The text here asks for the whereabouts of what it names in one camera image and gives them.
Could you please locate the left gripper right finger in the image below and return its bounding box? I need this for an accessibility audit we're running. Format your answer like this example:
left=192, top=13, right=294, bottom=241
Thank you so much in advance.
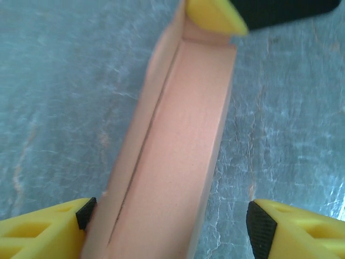
left=246, top=198, right=345, bottom=259

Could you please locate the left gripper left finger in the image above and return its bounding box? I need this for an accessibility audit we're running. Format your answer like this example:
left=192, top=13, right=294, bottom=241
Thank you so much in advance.
left=0, top=196, right=98, bottom=259

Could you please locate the salmon paper box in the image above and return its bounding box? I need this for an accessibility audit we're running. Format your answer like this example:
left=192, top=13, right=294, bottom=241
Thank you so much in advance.
left=80, top=0, right=238, bottom=259

